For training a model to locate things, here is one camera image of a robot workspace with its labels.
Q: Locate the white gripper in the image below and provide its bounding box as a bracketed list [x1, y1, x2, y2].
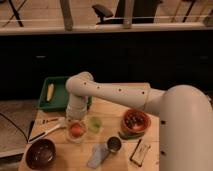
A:
[66, 102, 87, 122]

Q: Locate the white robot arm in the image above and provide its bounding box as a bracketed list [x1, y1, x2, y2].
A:
[66, 72, 213, 171]

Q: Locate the green plastic cup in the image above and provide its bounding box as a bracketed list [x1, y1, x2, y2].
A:
[87, 117, 102, 133]

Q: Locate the steel measuring cup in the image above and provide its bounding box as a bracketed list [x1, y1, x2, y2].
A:
[107, 136, 122, 153]

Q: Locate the green plastic tray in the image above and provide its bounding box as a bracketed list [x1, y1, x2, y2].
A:
[37, 75, 93, 112]

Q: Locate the yellow corn cob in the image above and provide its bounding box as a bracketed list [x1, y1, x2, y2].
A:
[46, 84, 54, 102]

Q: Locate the translucent plastic scoop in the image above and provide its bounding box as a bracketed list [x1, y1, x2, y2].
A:
[87, 144, 109, 169]

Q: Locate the green saucer plate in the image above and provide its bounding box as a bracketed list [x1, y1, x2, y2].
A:
[118, 131, 144, 140]

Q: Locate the terracotta bowl with dark contents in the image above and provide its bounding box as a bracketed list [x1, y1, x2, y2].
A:
[121, 109, 151, 134]

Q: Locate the dark maroon bowl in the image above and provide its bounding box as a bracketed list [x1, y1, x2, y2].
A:
[25, 139, 56, 170]

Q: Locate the black office chair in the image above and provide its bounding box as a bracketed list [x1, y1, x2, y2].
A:
[92, 0, 162, 25]

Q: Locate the black handled utensil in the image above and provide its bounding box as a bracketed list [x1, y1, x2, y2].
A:
[35, 118, 65, 125]

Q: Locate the black cable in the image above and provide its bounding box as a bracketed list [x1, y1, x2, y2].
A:
[0, 112, 29, 144]

